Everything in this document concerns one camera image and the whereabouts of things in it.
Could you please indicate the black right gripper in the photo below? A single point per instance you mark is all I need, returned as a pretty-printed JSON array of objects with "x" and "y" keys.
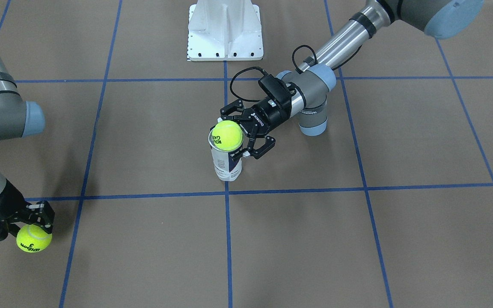
[{"x": 36, "y": 215}]

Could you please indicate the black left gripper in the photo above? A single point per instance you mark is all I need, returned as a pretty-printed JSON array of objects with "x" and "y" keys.
[{"x": 272, "y": 116}]

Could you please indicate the yellow Roland Garros tennis ball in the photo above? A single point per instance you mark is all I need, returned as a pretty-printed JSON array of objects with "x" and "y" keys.
[{"x": 227, "y": 136}]

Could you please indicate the yellow Wilson tennis ball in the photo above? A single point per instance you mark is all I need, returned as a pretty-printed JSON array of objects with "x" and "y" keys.
[{"x": 33, "y": 239}]

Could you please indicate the white tennis ball can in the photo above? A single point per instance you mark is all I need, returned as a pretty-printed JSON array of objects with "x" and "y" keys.
[{"x": 225, "y": 167}]

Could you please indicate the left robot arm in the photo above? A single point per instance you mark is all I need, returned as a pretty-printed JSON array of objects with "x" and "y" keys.
[{"x": 244, "y": 131}]

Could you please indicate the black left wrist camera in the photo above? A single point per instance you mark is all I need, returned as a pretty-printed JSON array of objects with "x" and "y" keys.
[{"x": 276, "y": 90}]

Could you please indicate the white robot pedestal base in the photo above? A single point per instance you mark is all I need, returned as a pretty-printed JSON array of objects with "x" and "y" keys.
[{"x": 224, "y": 30}]

